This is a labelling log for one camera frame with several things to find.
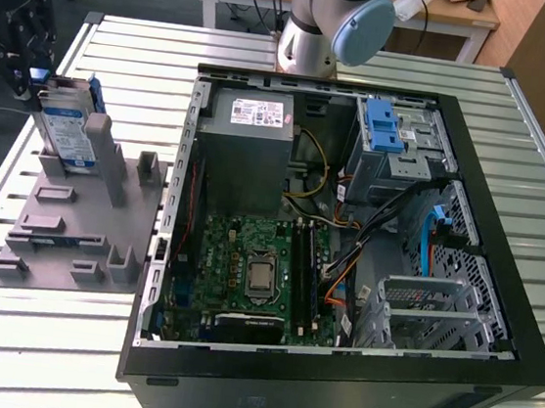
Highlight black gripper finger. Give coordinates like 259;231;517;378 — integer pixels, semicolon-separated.
24;0;64;69
0;6;47;102

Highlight hard disk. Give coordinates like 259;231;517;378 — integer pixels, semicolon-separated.
18;65;109;176

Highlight blue data wire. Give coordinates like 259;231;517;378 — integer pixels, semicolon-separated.
420;204;453;284

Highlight grey parts rack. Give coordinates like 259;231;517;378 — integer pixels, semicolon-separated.
0;103;174;305

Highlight grey power supply unit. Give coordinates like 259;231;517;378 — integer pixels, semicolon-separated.
187;82;299;221

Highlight green motherboard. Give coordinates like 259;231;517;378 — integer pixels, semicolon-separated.
158;204;350;358

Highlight silver CPU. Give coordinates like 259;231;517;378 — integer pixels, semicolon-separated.
242;258;278;296

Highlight black graphics card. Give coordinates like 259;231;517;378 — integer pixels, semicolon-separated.
209;307;287;348

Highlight blue plastic drive latch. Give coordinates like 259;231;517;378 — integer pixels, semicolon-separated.
360;98;411;155

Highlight RAM stick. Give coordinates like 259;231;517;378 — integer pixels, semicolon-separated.
296;221;332;329

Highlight white plastic tube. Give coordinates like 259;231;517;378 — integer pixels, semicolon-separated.
394;0;439;25

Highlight metal optical drive cage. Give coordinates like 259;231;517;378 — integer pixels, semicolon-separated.
341;94;465;215

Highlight black PC case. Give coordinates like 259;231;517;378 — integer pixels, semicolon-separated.
112;57;545;408

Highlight yellow wire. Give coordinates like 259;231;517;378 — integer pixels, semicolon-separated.
282;125;335;203

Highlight black wire bundle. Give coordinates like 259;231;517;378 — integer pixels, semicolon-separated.
325;169;446;295

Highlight orange wires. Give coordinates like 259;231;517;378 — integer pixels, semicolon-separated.
322;249;361;318

